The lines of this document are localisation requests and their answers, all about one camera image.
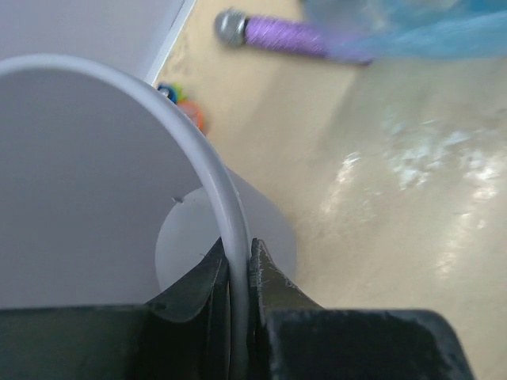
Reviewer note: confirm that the blue plastic trash bag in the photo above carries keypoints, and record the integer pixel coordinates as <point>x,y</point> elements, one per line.
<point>360,31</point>

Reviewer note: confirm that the purple glitter toy microphone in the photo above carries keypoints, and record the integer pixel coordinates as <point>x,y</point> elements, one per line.
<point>234,28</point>

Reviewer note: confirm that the grey plastic trash bin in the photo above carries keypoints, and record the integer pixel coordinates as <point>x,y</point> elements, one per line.
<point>109,193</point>

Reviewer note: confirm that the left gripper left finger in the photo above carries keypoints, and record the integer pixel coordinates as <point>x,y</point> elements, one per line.
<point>183,333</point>

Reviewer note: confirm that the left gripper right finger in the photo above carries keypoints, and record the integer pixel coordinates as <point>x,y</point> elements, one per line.
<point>293,337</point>

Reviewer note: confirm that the colourful toy car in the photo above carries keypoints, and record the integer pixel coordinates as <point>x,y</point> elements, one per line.
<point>174,92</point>

